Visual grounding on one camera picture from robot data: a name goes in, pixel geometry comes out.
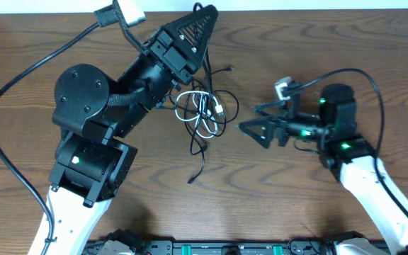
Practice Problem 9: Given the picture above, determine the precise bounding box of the right camera cable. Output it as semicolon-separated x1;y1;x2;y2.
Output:
290;67;408;234

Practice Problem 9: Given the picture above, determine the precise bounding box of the camera cable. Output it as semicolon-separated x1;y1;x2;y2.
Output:
0;21;101;255
290;67;408;234

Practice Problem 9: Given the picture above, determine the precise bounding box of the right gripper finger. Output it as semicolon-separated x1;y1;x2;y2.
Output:
238;117;276;149
253;100;285;115

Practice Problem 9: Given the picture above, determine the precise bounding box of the white usb cable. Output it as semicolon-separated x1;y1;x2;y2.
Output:
174;90;225;140

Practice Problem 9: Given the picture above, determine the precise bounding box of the left camera cable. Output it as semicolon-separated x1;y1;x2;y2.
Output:
0;21;101;255

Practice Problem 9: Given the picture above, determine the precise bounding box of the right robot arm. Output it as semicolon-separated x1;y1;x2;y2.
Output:
239;81;408;254

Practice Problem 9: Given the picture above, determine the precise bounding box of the black usb cable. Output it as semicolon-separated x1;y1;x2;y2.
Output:
157;2;240;186

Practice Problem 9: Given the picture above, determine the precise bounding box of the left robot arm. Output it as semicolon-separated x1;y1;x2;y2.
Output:
30;1;218;254

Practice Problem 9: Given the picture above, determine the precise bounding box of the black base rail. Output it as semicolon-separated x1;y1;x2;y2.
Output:
82;238;390;255

